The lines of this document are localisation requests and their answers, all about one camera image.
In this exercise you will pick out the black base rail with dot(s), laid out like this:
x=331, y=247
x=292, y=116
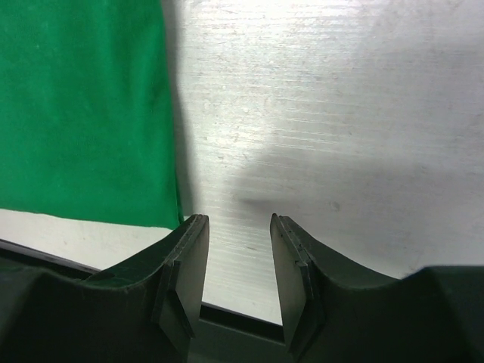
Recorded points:
x=56, y=310

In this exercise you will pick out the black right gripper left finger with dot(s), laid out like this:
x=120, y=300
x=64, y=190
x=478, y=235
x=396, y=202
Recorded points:
x=179, y=259

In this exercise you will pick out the green t-shirt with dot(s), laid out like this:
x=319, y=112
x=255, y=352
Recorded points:
x=87, y=130

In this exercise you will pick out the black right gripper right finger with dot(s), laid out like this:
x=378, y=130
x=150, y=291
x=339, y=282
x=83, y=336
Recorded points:
x=336, y=310

